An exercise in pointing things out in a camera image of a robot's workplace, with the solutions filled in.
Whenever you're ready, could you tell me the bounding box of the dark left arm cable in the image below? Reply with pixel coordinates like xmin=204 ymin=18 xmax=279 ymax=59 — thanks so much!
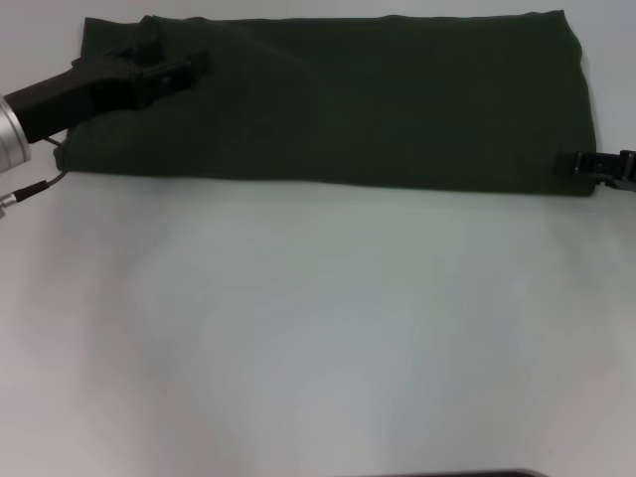
xmin=12 ymin=136 xmax=69 ymax=200

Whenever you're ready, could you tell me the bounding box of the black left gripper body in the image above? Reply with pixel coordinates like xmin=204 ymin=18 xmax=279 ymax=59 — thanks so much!
xmin=7 ymin=48 xmax=146 ymax=146

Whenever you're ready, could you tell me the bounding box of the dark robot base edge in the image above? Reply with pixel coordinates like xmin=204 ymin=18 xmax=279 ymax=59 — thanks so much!
xmin=342 ymin=466 xmax=548 ymax=477

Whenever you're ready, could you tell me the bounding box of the dark green T-shirt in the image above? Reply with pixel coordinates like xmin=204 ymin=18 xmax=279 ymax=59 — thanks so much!
xmin=55 ymin=9 xmax=598 ymax=199

